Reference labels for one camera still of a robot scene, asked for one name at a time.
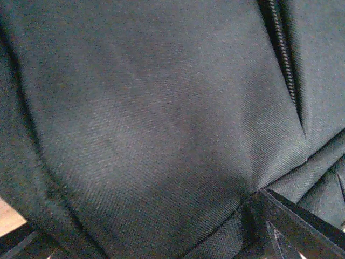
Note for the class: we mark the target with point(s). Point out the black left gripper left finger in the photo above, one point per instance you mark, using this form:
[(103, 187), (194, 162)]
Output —
[(35, 245)]

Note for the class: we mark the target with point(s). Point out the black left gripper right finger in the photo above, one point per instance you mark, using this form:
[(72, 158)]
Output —
[(282, 229)]

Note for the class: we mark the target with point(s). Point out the black student backpack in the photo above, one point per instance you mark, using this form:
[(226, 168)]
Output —
[(138, 129)]

